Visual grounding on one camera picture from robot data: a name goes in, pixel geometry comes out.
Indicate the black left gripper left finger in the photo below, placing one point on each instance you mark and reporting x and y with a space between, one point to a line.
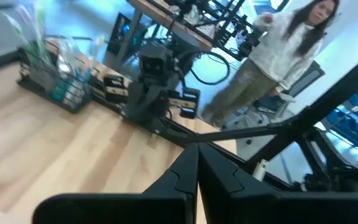
182 177

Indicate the pale toothbrush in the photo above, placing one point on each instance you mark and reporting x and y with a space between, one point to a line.
96 46

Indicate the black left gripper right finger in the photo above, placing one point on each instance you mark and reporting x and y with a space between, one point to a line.
222 177

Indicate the wooden workstation table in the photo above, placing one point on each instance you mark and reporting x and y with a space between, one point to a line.
163 17

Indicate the person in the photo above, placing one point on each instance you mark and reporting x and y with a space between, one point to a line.
275 53

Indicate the black computer tower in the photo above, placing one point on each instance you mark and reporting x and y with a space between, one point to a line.
120 32

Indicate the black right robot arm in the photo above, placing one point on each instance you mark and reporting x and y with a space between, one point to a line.
149 99

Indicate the grey floor stand foot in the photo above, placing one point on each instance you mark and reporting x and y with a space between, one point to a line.
244 124

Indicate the black office chair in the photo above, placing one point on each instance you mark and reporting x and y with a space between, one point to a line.
306 77

